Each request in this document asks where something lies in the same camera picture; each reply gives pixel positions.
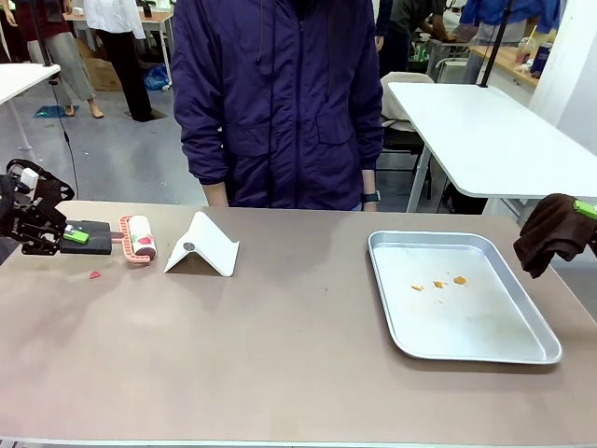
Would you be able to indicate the person in dark clothes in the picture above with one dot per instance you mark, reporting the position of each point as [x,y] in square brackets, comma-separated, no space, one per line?
[410,23]

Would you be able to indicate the plastic cup with straw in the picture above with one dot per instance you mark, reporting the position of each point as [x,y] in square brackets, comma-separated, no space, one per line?
[524,51]

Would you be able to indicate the person's purple jacket torso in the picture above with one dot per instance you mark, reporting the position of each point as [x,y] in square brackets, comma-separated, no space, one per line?
[280,116]

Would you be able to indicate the pink lint roller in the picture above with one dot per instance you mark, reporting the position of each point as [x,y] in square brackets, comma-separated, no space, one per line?
[93,240]

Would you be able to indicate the wooden top workbench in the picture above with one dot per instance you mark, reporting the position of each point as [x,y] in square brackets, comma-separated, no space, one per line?
[508,65]

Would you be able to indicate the folding chair beige seat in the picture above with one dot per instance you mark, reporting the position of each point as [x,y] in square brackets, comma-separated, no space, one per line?
[401,135]

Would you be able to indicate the large white table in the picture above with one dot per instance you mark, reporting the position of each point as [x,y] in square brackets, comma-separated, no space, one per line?
[490,140]

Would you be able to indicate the red paper scrap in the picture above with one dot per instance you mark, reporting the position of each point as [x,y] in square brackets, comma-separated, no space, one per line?
[95,275]

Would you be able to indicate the small white table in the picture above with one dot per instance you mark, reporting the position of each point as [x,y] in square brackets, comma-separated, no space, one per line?
[23,77]

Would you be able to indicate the blue plastic bag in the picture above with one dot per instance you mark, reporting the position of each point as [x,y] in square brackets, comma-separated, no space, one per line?
[156,77]

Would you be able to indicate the white folded paper stand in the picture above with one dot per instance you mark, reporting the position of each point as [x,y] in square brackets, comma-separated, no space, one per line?
[210,252]

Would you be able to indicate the teal sheet on floor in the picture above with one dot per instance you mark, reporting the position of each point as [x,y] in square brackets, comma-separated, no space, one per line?
[50,111]

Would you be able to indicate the green printed bag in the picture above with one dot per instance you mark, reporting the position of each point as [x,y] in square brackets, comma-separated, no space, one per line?
[420,51]

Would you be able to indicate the thin black pole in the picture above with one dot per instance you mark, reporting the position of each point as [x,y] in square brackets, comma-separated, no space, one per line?
[43,32]

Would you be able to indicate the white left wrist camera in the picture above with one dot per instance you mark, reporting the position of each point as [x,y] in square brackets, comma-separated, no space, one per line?
[29,177]

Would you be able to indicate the wooden top white desk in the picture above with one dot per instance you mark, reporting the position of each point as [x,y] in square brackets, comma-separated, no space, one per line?
[154,18]

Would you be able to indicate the person's right hand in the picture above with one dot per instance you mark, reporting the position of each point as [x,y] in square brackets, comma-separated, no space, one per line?
[217,193]

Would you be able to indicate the cardboard box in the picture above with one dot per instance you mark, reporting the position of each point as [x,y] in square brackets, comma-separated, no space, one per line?
[102,74]

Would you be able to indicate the black stand pole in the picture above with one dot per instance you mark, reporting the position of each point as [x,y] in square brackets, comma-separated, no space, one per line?
[494,42]

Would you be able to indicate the person's left forearm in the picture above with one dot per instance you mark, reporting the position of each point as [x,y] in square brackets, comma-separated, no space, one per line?
[368,179]

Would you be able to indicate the black wristwatch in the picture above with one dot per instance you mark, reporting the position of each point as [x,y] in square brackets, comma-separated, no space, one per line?
[371,196]

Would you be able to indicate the person's left hand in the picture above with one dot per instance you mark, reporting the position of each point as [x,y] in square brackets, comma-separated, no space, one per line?
[369,206]

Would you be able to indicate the blue drink can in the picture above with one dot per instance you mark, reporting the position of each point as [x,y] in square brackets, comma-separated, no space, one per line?
[541,58]

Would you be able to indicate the silver metal tray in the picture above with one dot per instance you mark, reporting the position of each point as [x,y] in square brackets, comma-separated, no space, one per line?
[466,326]

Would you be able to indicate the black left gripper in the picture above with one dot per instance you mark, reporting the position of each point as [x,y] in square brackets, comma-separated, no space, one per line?
[42,200]

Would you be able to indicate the person white shirt black trousers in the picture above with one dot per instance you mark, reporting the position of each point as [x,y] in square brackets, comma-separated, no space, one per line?
[121,56]

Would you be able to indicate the dark brown cloth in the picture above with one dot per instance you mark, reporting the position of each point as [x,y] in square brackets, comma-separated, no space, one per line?
[550,233]

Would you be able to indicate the person grey trousers barefoot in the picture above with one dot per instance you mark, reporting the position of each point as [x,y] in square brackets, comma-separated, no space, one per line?
[65,60]

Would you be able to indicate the person in blue jacket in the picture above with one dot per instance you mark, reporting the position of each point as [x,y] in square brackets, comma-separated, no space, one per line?
[485,14]

